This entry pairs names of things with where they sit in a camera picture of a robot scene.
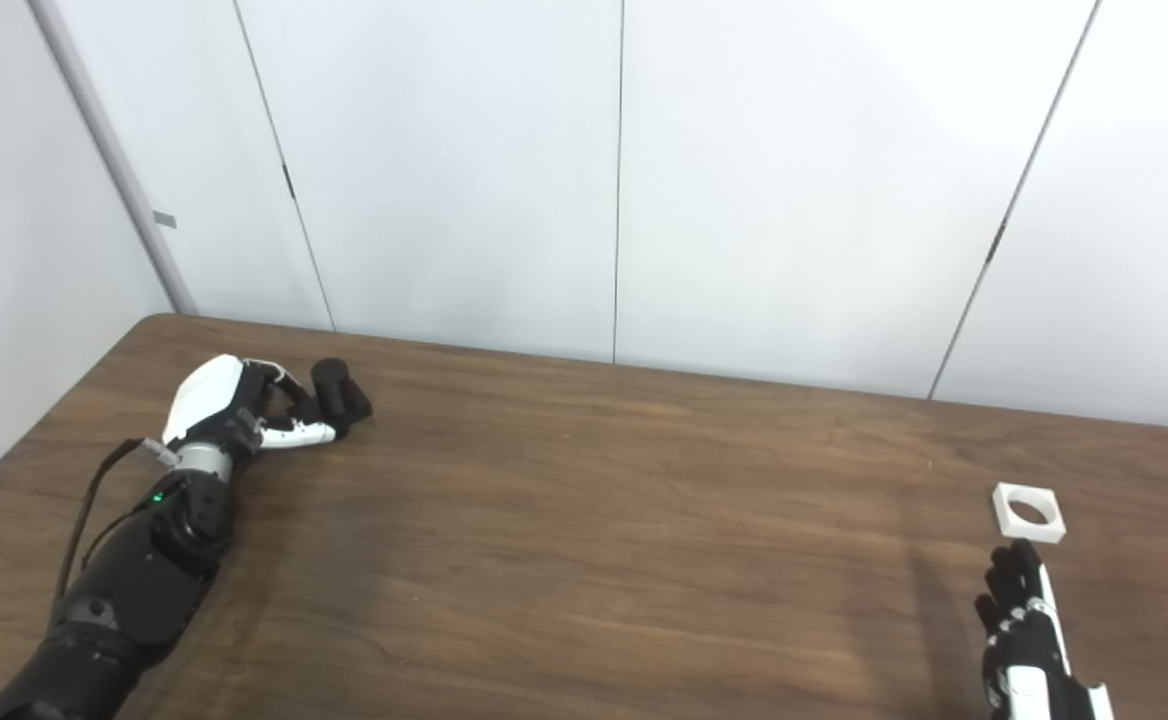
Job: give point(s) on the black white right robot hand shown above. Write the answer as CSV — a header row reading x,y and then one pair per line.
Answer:
x,y
1029,650

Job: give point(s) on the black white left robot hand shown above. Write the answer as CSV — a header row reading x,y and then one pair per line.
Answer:
x,y
206,395

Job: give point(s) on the black peg with square base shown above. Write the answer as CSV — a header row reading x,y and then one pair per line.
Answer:
x,y
336,390

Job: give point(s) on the white square piece with hole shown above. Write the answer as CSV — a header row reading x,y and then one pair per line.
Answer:
x,y
1004,505

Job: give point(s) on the grey corner pole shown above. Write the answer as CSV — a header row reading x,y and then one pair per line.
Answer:
x,y
114,150

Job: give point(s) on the small grey wall tag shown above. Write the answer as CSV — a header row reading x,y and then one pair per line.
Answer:
x,y
164,220

